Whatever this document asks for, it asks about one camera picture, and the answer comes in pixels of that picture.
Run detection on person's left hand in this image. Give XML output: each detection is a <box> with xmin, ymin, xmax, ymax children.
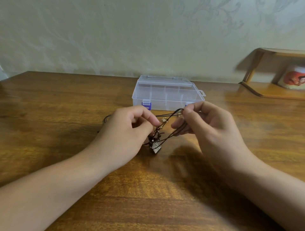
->
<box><xmin>83</xmin><ymin>105</ymin><xmax>162</xmax><ymax>171</ymax></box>

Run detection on person's right hand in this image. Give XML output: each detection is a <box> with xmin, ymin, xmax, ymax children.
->
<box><xmin>171</xmin><ymin>100</ymin><xmax>254</xmax><ymax>179</ymax></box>

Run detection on clear plastic organizer box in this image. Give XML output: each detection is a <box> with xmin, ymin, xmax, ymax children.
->
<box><xmin>132</xmin><ymin>75</ymin><xmax>207</xmax><ymax>111</ymax></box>

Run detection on person's left forearm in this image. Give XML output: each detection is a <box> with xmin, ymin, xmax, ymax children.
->
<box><xmin>0</xmin><ymin>147</ymin><xmax>112</xmax><ymax>231</ymax></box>

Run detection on wooden shelf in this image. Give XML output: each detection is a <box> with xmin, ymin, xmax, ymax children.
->
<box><xmin>240</xmin><ymin>48</ymin><xmax>305</xmax><ymax>100</ymax></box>

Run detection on white printed mug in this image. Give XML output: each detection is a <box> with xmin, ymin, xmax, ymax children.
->
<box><xmin>278</xmin><ymin>65</ymin><xmax>305</xmax><ymax>90</ymax></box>

